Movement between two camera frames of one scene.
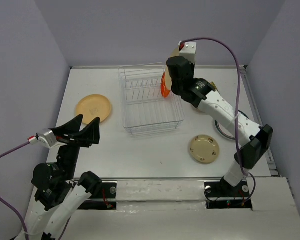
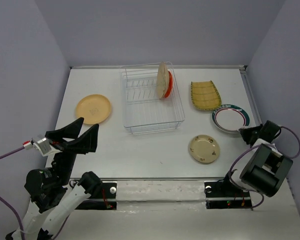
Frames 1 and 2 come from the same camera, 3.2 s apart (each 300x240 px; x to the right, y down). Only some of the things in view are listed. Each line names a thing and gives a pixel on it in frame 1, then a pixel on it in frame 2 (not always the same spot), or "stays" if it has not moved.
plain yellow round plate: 93,106 stays
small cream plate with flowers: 204,149 stays
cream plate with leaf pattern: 168,76 to 162,80
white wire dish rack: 145,110 stays
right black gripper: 192,67 to 245,132
